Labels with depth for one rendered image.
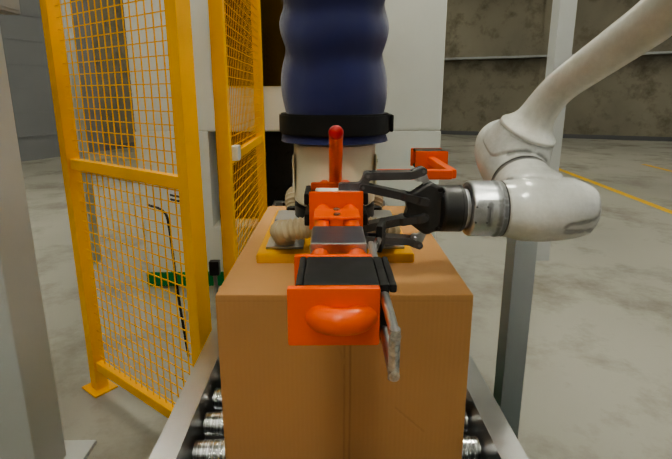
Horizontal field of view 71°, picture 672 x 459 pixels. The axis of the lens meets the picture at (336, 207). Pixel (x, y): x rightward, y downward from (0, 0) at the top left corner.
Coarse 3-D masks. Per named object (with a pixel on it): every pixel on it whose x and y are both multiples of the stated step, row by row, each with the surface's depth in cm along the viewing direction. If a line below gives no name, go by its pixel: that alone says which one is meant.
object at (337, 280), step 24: (312, 264) 42; (336, 264) 42; (360, 264) 42; (288, 288) 37; (312, 288) 37; (336, 288) 37; (360, 288) 37; (288, 312) 37; (288, 336) 38; (312, 336) 38; (336, 336) 38; (360, 336) 38
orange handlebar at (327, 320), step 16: (432, 160) 120; (432, 176) 103; (448, 176) 103; (320, 208) 69; (336, 208) 66; (352, 208) 67; (320, 224) 60; (352, 224) 60; (320, 320) 36; (336, 320) 36; (352, 320) 36; (368, 320) 37
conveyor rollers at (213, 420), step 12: (216, 396) 113; (216, 408) 114; (204, 420) 105; (216, 420) 105; (204, 432) 104; (216, 432) 104; (204, 444) 97; (216, 444) 97; (468, 444) 97; (192, 456) 96; (204, 456) 96; (216, 456) 96; (468, 456) 97; (480, 456) 97
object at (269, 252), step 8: (288, 208) 108; (264, 240) 94; (272, 240) 92; (296, 240) 92; (304, 240) 93; (264, 248) 89; (272, 248) 88; (280, 248) 88; (288, 248) 88; (296, 248) 88; (304, 248) 89; (256, 256) 86; (264, 256) 86; (272, 256) 86; (280, 256) 86; (288, 256) 86
